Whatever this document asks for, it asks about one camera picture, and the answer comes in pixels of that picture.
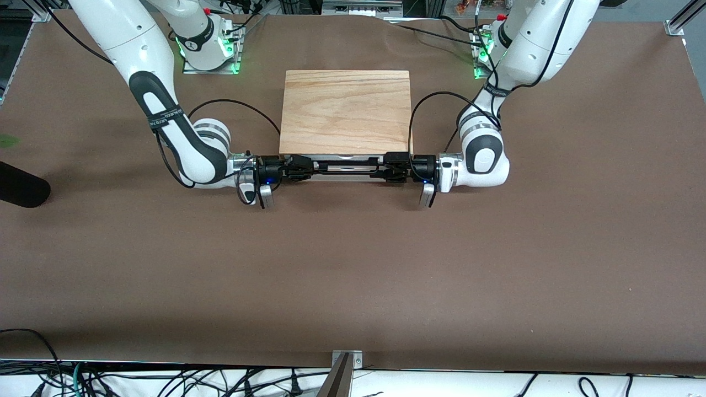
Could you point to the black cylinder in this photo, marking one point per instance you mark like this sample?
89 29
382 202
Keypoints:
22 187

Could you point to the small metal bracket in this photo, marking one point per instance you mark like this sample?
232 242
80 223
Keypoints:
357 359

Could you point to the aluminium frame profile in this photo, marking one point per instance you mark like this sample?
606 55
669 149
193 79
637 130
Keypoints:
684 19

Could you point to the wooden drawer cabinet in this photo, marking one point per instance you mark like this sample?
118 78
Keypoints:
346 113

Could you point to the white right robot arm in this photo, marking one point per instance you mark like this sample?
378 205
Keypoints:
138 55

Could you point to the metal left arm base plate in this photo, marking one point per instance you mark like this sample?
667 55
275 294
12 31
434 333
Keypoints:
479 70

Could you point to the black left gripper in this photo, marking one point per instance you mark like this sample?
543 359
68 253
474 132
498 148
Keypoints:
423 166

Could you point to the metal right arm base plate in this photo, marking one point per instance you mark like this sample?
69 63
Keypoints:
234 60

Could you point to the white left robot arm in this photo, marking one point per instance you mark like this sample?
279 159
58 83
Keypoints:
540 44

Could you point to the brown table cover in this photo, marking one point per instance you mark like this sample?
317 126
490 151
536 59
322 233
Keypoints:
353 275

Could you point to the green leaf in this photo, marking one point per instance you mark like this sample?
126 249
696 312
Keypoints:
8 141

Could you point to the grey angled strut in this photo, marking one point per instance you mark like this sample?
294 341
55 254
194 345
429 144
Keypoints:
336 383

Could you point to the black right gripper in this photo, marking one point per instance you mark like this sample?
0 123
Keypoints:
269 167

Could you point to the grey power strip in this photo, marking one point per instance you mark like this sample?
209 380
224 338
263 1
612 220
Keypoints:
361 7

